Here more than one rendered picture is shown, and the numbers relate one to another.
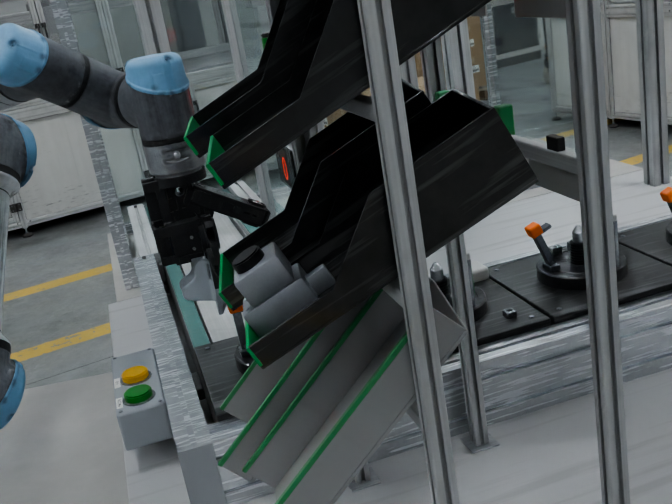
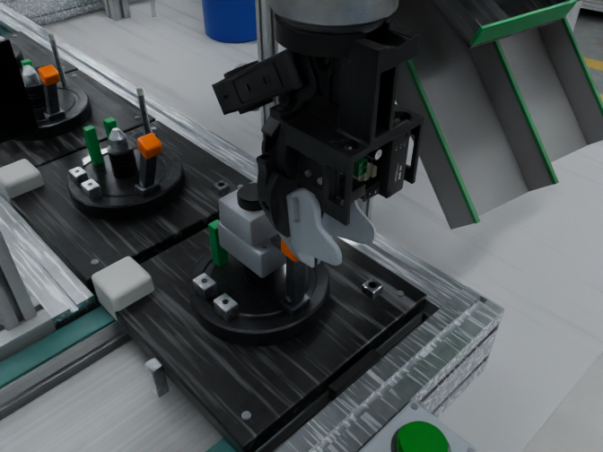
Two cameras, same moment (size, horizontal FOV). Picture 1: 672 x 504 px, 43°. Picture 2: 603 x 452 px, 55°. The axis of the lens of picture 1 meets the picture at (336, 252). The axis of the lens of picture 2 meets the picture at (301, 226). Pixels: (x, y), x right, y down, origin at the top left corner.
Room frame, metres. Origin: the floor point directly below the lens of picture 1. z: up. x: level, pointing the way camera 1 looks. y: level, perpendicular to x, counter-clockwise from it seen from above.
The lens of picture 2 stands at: (1.31, 0.48, 1.39)
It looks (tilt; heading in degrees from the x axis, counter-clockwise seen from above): 39 degrees down; 240
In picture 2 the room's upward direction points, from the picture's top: straight up
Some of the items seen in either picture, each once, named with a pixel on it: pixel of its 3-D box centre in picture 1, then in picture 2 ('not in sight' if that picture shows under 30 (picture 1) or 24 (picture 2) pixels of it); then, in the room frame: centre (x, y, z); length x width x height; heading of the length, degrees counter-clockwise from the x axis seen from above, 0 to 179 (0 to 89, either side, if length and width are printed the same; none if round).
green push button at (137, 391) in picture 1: (138, 396); (421, 448); (1.10, 0.32, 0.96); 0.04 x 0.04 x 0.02
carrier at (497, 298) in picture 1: (438, 286); (121, 156); (1.20, -0.15, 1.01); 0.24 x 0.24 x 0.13; 13
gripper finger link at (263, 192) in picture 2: not in sight; (289, 181); (1.14, 0.18, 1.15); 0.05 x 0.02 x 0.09; 13
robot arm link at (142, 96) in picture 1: (160, 98); not in sight; (1.12, 0.19, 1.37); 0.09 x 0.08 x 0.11; 44
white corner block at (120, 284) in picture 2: not in sight; (124, 288); (1.26, 0.03, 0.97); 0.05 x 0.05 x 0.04; 13
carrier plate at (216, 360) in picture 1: (284, 361); (260, 298); (1.14, 0.10, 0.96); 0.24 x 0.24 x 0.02; 13
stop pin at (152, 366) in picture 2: not in sight; (157, 378); (1.26, 0.13, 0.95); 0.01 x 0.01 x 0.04; 13
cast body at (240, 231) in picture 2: not in sight; (249, 218); (1.14, 0.09, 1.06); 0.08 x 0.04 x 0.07; 104
